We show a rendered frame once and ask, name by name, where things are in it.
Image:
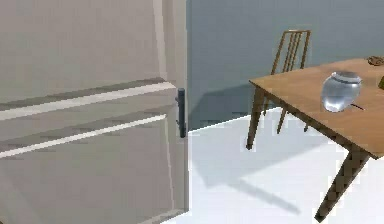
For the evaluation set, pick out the olive green small object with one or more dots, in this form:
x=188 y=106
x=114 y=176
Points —
x=382 y=83

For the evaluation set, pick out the brown wooden slatted chair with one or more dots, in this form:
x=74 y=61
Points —
x=291 y=50

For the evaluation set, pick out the brown woven small object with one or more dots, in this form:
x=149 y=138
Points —
x=376 y=60

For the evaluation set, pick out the brown wooden table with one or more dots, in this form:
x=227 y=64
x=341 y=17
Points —
x=306 y=96

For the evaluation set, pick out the clear glass round vase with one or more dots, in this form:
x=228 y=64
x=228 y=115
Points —
x=340 y=91

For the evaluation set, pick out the beige panelled room door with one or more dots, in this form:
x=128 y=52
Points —
x=83 y=110

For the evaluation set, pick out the thin dark stick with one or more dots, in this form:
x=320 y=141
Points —
x=357 y=106

